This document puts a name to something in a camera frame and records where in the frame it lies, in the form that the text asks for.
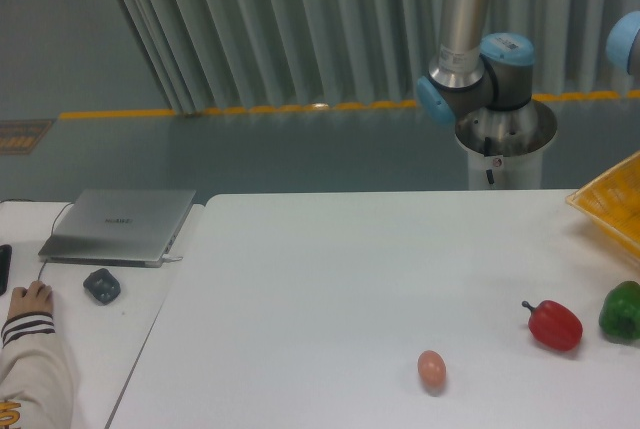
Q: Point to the dark earbuds case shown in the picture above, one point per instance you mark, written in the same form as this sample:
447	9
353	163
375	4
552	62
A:
102	286

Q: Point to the person's hand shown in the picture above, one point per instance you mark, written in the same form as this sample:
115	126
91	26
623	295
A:
36	298

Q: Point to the pleated grey curtain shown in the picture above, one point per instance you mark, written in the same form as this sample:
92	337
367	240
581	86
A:
251	53

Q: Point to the brown egg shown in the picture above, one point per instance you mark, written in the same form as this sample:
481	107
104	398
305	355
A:
431	369

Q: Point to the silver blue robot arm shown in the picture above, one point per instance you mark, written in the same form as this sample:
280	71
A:
495	54

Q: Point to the silver closed laptop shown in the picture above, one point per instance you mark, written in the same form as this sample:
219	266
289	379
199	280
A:
119	227

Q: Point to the cream sleeved forearm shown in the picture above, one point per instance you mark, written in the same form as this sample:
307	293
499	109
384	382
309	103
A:
36	383

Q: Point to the red bell pepper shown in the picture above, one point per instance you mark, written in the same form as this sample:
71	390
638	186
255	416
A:
554	326

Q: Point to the white side table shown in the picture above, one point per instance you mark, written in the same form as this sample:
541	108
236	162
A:
102	342

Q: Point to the yellow plastic basket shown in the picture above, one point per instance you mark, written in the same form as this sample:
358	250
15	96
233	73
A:
611	202

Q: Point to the green bell pepper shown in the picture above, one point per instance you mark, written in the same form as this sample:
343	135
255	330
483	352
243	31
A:
619	315

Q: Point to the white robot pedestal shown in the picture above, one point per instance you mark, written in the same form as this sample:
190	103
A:
505	149

